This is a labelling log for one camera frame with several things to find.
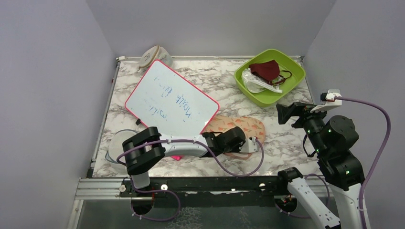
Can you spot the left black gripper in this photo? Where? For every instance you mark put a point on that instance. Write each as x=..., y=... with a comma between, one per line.
x=237, y=150

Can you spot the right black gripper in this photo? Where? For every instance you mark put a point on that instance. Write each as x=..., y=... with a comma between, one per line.
x=285, y=111

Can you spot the peach floral mesh laundry bag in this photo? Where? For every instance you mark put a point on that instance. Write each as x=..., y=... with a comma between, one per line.
x=251, y=127

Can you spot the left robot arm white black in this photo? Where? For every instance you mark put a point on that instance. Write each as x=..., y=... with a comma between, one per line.
x=144, y=150

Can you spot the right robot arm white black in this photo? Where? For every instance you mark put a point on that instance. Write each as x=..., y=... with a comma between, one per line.
x=342, y=171

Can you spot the maroon bra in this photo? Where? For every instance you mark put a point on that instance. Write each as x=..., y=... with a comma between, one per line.
x=270, y=72

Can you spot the green plastic bin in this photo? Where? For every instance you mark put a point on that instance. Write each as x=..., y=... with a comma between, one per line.
x=267, y=98

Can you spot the pink framed whiteboard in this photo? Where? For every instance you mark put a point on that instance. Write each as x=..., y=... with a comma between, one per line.
x=166, y=100

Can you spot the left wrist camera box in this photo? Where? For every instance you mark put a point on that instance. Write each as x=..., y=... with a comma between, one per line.
x=250, y=145

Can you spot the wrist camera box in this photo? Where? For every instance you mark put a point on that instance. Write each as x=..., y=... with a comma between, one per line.
x=250, y=145
x=329, y=101

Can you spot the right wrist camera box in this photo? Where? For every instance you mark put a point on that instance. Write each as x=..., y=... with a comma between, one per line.
x=329, y=101

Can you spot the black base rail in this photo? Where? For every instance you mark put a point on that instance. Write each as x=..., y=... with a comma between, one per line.
x=206, y=192

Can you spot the aluminium frame rail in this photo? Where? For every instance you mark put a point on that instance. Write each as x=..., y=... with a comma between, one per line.
x=98, y=189

